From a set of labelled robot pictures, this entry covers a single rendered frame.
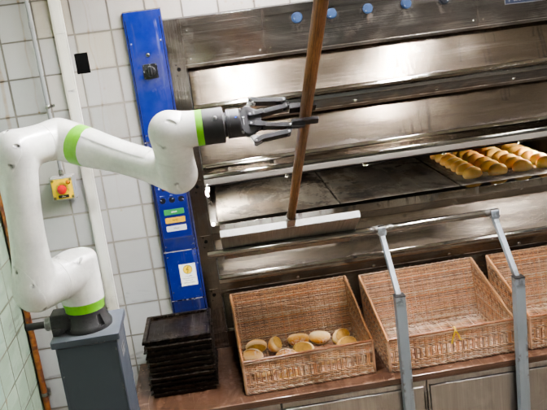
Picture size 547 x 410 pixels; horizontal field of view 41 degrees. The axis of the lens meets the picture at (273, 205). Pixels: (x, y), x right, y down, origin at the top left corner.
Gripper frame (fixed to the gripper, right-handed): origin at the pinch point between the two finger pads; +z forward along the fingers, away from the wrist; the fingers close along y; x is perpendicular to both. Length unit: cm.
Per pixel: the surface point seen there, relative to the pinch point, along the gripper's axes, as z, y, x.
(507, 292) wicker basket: 95, 33, -145
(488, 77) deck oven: 102, -60, -120
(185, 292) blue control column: -46, 9, -160
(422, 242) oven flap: 66, 2, -156
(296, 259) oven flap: 7, 1, -157
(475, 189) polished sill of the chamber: 93, -17, -147
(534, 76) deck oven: 123, -59, -121
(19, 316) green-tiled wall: -120, 9, -157
